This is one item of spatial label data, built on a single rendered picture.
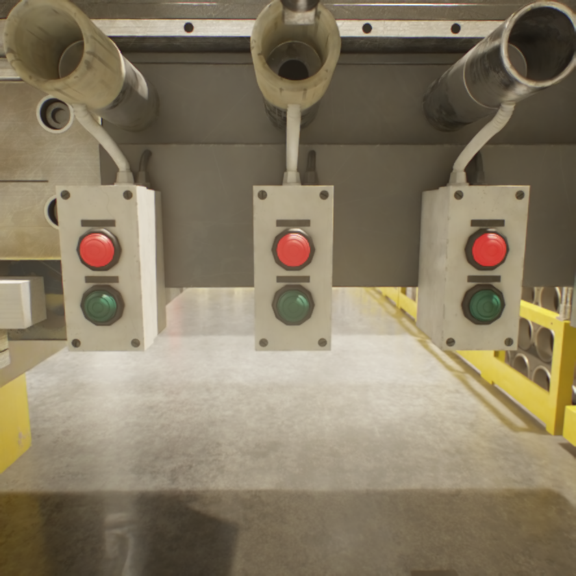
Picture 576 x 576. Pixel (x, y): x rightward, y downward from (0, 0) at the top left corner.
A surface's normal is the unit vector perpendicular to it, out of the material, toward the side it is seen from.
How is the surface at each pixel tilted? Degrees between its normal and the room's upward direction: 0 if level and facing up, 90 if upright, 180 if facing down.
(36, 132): 90
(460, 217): 90
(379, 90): 90
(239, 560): 0
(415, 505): 0
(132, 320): 90
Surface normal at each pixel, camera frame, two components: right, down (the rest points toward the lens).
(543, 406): -1.00, 0.00
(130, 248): 0.01, 0.16
